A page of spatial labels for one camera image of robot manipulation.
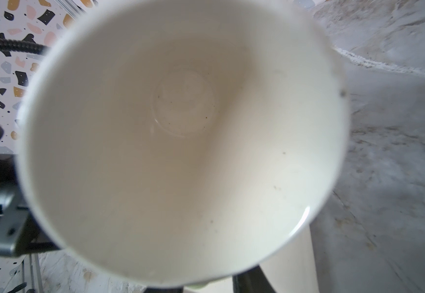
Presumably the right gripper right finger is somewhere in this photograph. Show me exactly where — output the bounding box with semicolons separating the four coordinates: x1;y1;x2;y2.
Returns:
233;266;276;293

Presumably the black corrugated cable conduit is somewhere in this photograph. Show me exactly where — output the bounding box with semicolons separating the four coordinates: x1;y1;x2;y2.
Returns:
0;37;49;56

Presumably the light green mug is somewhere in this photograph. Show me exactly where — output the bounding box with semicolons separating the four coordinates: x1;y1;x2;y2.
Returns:
16;1;350;288

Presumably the beige rectangular tray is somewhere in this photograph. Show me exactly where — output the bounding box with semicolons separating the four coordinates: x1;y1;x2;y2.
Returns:
260;227;319;293

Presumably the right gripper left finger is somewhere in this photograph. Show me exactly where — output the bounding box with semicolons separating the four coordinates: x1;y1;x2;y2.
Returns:
144;287;184;293

